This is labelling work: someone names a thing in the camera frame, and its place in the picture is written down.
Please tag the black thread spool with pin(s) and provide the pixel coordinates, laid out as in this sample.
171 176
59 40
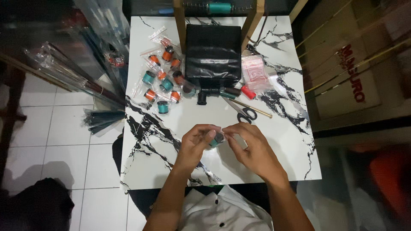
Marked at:
202 98

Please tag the dark teal thread spool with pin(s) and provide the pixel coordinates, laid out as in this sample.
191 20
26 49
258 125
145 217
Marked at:
227 94

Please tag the person's left hand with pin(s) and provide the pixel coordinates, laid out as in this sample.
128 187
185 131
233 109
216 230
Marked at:
192 147

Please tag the tall bundle of bagged rods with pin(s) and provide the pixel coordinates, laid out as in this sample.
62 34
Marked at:
106 29

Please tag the bundle of dark green rods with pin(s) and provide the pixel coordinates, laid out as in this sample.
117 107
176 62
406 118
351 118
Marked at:
102 120

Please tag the black plastic-wrapped box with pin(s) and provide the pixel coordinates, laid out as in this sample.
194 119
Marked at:
213 54

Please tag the white button shirt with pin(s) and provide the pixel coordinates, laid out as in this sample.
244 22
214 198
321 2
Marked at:
221 211

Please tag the thin brass rod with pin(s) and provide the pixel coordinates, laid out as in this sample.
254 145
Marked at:
253 110

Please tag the bundle of rods in plastic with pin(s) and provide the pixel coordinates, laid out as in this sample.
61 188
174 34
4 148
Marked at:
70 75

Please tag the dark brown thread spool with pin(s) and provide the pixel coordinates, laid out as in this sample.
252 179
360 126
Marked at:
233 91

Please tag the red thread spool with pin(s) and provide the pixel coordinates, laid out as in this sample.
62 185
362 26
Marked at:
248 92

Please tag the person's right hand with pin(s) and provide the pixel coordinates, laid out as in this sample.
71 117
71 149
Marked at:
253 150

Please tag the stack of small zip bags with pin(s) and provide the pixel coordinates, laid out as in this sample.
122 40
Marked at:
255 73

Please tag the bagged red spools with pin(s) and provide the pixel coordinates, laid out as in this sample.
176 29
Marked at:
116 61

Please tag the wooden frame stand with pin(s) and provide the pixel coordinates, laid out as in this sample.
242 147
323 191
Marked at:
180 29

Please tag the orange object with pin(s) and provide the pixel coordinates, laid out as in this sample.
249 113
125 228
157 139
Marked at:
390 183

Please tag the large teal thread spool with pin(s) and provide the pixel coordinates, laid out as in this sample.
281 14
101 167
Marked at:
220 8

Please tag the cardboard carton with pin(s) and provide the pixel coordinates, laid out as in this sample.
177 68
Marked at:
353 64

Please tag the pile of bagged thread spools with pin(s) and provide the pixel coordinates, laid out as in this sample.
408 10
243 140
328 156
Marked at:
162 77

